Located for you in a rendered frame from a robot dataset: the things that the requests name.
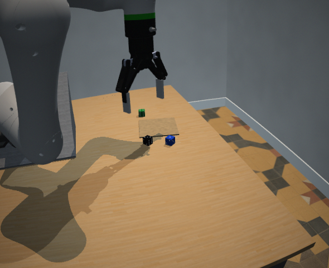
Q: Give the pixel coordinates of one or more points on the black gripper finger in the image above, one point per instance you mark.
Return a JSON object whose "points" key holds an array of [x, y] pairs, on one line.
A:
{"points": [[126, 78], [159, 72]]}

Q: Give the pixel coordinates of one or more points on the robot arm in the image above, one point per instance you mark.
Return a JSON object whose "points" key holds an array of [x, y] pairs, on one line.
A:
{"points": [[33, 34]]}

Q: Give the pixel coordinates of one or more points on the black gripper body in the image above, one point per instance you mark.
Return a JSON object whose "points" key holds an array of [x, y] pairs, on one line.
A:
{"points": [[138, 49]]}

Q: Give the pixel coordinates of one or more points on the blue die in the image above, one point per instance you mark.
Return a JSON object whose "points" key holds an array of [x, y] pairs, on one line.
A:
{"points": [[170, 140]]}

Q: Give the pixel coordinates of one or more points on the black die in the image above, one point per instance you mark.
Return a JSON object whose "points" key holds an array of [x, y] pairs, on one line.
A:
{"points": [[147, 140]]}

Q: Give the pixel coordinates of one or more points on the dark green die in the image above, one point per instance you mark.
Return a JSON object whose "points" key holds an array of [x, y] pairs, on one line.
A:
{"points": [[141, 112]]}

